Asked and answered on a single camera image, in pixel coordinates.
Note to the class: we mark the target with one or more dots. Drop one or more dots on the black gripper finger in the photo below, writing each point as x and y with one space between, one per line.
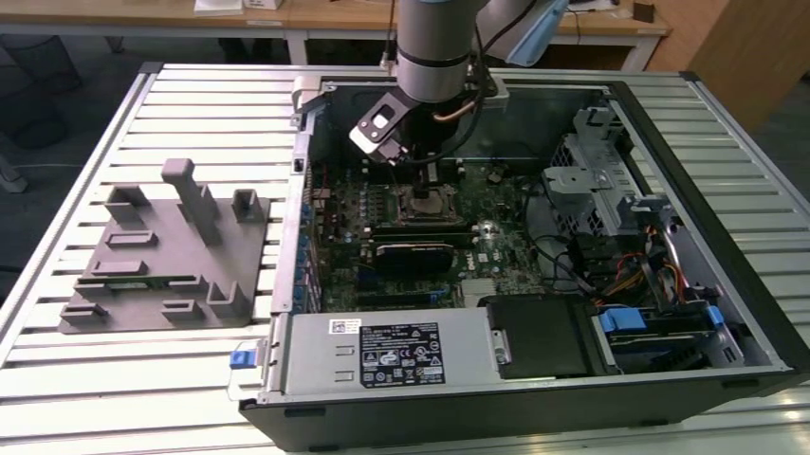
427 182

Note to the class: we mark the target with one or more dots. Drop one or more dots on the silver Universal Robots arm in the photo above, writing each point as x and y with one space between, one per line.
436 57

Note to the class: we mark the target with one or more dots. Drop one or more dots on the black RAM stick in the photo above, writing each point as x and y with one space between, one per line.
417 241

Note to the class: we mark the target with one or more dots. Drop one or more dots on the black graphics card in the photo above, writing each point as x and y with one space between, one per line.
411 260

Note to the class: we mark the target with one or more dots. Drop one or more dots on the metal drive cage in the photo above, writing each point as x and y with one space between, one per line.
570 182

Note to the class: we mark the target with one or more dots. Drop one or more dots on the silver chipset heat sink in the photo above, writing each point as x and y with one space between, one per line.
479 291

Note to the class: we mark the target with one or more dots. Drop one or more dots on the green motherboard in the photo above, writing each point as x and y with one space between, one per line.
512 279

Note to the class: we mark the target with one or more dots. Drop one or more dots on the wooden desk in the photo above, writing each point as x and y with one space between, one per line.
607 26

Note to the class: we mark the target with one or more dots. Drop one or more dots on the small white box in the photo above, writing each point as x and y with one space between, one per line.
261 4

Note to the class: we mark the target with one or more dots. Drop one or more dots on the silver power supply unit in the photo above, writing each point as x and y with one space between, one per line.
316 351

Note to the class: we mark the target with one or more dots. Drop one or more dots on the grey parts rack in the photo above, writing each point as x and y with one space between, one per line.
189 265

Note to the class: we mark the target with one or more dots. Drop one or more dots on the small black box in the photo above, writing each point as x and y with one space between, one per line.
643 12

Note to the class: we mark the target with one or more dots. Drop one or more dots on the hard disk in blue carrier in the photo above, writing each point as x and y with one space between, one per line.
620 322

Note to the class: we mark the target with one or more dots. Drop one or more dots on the white paper box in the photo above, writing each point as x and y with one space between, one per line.
217 7

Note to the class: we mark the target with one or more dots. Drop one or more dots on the green RAM stick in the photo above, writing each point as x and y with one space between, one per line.
157 282

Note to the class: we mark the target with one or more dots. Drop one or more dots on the blue case latch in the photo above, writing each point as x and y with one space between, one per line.
243 360

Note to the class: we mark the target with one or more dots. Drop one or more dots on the black open PC case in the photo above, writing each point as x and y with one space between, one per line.
443 422

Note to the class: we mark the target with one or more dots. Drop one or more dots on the wooden cabinet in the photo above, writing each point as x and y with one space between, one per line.
746 47

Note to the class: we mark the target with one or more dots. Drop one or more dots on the black mesh trash bin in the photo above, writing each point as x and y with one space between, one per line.
37 61

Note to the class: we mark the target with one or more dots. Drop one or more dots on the grey furniture foot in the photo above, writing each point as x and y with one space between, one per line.
12 180

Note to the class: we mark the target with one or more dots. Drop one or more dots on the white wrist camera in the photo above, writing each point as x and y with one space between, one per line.
377 123

